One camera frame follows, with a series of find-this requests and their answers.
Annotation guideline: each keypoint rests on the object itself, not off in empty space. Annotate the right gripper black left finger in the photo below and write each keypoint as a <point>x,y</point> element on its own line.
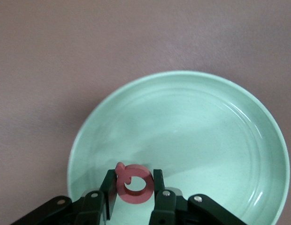
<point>94,206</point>

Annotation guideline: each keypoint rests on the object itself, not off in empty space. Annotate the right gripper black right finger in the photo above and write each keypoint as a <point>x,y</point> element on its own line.
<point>164,206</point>

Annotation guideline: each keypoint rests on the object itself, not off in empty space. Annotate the pink letter Q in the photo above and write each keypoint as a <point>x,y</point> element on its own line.
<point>133,172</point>

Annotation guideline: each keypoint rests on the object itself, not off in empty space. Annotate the light green plate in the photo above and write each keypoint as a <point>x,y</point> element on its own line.
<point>194,131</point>

